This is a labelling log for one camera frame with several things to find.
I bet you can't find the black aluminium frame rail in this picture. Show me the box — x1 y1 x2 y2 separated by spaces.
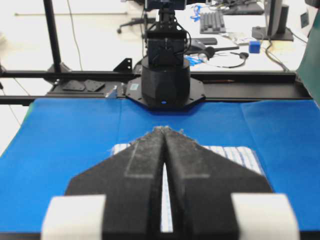
0 70 311 105

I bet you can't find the black headset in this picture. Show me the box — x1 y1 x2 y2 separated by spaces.
197 46 249 69

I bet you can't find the black keyboard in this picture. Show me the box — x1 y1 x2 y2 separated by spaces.
199 11 226 35

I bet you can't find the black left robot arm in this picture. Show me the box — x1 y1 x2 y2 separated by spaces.
125 0 206 110

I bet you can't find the blue cube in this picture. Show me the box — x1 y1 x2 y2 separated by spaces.
248 40 261 54

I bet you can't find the green cloth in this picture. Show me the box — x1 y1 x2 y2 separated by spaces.
297 9 320 106

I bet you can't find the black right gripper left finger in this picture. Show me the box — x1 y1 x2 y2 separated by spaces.
41 126 166 240

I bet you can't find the black office chair base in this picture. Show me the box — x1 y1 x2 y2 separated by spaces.
116 10 156 40

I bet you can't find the black vertical frame post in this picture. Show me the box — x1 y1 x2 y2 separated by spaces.
43 0 71 73

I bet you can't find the blue table cloth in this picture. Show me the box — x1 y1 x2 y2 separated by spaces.
0 98 320 233

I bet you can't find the black corner bracket plate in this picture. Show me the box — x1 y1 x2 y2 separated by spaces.
62 79 105 92

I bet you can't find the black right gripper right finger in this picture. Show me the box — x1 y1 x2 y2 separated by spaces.
163 126 300 240

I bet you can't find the black monitor stand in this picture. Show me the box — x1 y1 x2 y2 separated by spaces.
251 0 294 42

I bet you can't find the blue white striped towel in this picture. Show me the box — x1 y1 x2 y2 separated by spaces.
109 143 266 232

